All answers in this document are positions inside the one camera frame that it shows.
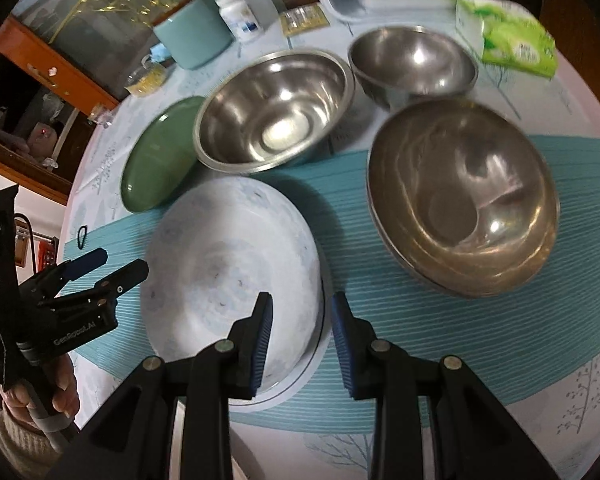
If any tree print tablecloth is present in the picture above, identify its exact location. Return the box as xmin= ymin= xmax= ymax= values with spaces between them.
xmin=62 ymin=0 xmax=600 ymax=480

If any person's left hand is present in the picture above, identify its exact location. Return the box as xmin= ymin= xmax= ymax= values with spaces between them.
xmin=0 ymin=352 xmax=81 ymax=433

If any green plate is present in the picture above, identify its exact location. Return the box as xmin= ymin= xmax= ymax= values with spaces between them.
xmin=120 ymin=95 xmax=208 ymax=213

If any wide-rim steel bowl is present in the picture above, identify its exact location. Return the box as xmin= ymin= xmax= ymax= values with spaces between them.
xmin=192 ymin=50 xmax=357 ymax=176

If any wooden cabinet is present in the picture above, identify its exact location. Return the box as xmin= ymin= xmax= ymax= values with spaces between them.
xmin=0 ymin=12 xmax=123 ymax=206

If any gold blister pack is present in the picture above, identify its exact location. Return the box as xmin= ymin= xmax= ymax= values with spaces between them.
xmin=279 ymin=2 xmax=329 ymax=37

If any pale blue patterned plate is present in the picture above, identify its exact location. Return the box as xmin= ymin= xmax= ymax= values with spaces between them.
xmin=142 ymin=176 xmax=323 ymax=393

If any small steel bowl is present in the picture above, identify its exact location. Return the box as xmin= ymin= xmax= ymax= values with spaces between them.
xmin=347 ymin=25 xmax=480 ymax=111

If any green tissue pack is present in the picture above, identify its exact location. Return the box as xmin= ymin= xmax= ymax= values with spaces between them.
xmin=455 ymin=0 xmax=560 ymax=81

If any red wall hanging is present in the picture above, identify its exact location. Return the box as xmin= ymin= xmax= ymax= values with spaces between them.
xmin=36 ymin=236 xmax=59 ymax=274

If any large steel bowl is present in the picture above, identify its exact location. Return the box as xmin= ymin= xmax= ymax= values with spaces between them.
xmin=366 ymin=99 xmax=562 ymax=300

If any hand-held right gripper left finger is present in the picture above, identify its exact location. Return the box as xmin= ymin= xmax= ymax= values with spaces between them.
xmin=45 ymin=291 xmax=276 ymax=480

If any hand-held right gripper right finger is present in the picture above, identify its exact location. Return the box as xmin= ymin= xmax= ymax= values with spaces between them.
xmin=330 ymin=291 xmax=561 ymax=480

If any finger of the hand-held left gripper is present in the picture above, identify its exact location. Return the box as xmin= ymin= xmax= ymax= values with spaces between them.
xmin=40 ymin=259 xmax=150 ymax=312
xmin=55 ymin=247 xmax=109 ymax=283

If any teal canister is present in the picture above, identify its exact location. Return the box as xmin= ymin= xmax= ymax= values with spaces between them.
xmin=152 ymin=0 xmax=233 ymax=71

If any glass jar with yellow contents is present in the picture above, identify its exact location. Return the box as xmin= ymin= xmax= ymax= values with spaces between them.
xmin=125 ymin=55 xmax=173 ymax=98

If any white pill bottle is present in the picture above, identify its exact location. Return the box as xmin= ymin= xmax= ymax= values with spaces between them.
xmin=216 ymin=0 xmax=265 ymax=43

